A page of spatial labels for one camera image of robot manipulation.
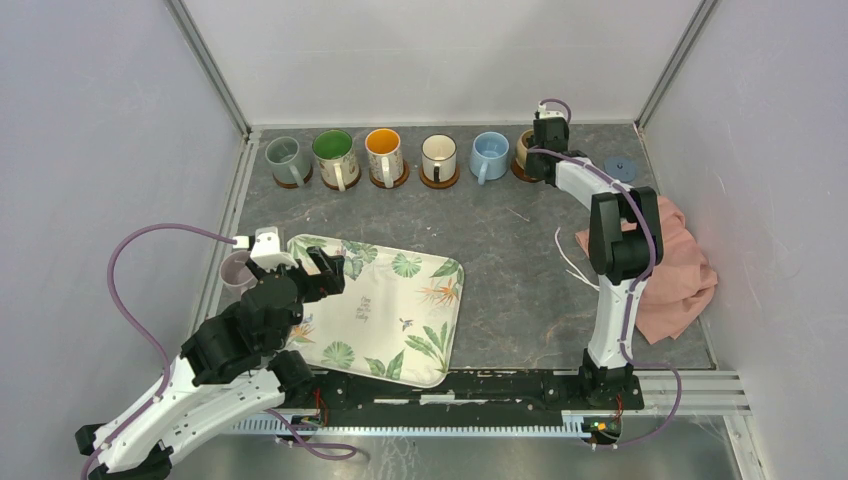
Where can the white mug orange inside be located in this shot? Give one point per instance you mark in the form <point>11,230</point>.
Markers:
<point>385,158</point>

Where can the light blue mug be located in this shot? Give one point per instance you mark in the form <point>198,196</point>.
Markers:
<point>489,156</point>

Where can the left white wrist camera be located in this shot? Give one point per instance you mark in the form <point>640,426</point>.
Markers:
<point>266,249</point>

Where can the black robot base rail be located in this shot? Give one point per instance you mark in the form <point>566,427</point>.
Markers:
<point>465,398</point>

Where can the blue round coaster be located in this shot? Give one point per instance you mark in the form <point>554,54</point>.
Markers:
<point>620,168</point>

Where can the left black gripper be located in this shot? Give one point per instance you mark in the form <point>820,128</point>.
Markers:
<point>332,267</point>

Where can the pink drawstring cloth bag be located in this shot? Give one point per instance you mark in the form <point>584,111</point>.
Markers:
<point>681,286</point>

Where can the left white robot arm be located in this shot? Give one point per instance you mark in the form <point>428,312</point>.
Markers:
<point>233,366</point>

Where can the leaf patterned serving tray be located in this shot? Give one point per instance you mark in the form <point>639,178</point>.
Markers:
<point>395,320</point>

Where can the grey green ribbed mug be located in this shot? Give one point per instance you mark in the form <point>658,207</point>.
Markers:
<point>290,167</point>

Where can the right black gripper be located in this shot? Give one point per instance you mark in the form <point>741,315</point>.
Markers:
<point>530,168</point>

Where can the white mug green inside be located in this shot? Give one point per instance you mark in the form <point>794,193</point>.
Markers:
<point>336,157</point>

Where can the beige ceramic mug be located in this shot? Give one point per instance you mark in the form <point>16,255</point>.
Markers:
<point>522,147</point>

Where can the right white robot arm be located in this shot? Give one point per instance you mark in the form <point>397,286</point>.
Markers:
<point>624,246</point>

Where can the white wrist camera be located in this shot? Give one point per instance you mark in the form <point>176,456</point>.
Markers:
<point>543,112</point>
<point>266,249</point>

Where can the cream enamel mug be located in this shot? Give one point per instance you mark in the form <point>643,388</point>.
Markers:
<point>439,160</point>

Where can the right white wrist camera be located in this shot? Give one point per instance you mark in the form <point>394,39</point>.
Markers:
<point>543,112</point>

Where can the pink ribbed mug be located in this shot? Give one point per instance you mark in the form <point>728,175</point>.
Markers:
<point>234,273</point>

